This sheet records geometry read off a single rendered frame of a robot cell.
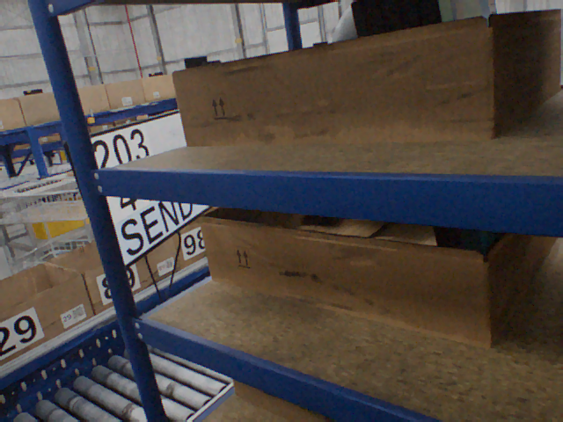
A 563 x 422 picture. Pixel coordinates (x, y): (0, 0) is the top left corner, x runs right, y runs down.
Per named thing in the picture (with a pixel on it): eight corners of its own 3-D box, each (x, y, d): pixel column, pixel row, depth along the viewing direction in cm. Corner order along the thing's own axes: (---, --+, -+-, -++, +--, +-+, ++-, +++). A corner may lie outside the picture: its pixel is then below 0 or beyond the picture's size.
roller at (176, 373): (221, 406, 141) (221, 389, 140) (120, 360, 173) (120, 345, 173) (233, 400, 144) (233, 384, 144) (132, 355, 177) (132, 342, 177)
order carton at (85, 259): (96, 316, 170) (83, 272, 165) (56, 301, 188) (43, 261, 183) (181, 271, 198) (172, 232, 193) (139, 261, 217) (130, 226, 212)
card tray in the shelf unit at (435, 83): (563, 90, 62) (565, 7, 59) (495, 140, 40) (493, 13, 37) (310, 110, 88) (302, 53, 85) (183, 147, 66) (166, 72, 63)
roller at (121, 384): (188, 416, 131) (202, 411, 135) (89, 365, 164) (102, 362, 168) (186, 434, 131) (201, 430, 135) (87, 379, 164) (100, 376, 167)
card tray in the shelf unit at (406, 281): (560, 236, 67) (562, 167, 64) (492, 351, 46) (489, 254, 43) (324, 214, 93) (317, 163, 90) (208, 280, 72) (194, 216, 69)
